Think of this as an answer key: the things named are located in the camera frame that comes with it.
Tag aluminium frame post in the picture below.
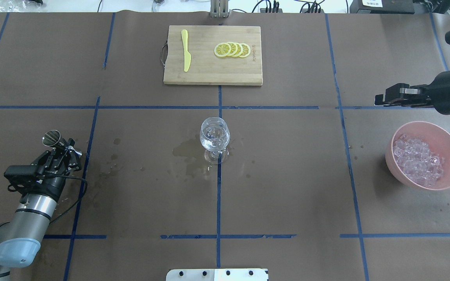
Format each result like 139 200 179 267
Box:
210 0 230 18

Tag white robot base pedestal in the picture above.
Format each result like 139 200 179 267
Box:
166 268 270 281

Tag steel double jigger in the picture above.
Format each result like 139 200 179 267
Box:
41 130 82 158

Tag pink bowl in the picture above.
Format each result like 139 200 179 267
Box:
385 121 450 191

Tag plastic bag with black parts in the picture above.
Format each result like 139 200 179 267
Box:
0 0 44 12

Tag clear wine glass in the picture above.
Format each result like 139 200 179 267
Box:
200 117 230 165

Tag clear ice cube pile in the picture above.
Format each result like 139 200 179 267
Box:
393 135 445 187

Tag bamboo cutting board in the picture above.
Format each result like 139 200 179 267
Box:
164 25 264 87

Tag black power box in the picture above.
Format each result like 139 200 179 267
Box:
349 0 414 14

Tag yellow plastic knife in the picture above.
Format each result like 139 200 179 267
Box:
181 30 191 72

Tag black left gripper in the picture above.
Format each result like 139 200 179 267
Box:
24 149 83 201

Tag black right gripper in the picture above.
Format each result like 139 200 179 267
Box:
374 71 450 115

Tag lemon slice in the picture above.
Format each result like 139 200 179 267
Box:
232 43 243 57
227 42 239 57
214 43 232 57
239 43 251 58

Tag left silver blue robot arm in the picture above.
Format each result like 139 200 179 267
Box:
0 132 87 281

